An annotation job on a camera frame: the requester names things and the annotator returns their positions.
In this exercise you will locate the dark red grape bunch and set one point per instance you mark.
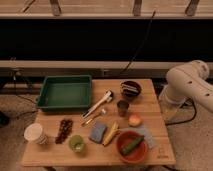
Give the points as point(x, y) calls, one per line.
point(64, 130)

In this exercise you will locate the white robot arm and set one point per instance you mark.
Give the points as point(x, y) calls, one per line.
point(188, 81)

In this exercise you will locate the green plastic tray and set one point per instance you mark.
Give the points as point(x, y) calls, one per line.
point(65, 93)

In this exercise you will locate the dark brown bowl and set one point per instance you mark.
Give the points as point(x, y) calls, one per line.
point(130, 88)

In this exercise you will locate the dark metal cup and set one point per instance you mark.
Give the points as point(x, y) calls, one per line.
point(122, 107)

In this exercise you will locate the peach apple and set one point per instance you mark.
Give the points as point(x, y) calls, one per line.
point(134, 120)

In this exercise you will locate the yellow banana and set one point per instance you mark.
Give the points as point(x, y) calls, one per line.
point(111, 134)

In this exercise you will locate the blue sponge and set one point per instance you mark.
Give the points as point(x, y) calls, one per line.
point(97, 132)

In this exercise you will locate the green cucumber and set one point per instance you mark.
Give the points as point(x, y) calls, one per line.
point(132, 145)

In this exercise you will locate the small green cup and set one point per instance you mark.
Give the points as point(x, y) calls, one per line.
point(76, 144)

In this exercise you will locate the orange bowl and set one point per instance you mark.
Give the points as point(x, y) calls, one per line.
point(135, 156)

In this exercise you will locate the white paper cup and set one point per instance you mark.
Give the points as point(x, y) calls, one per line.
point(35, 133)

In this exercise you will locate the wooden handled brush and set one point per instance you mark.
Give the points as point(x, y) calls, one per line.
point(102, 112)

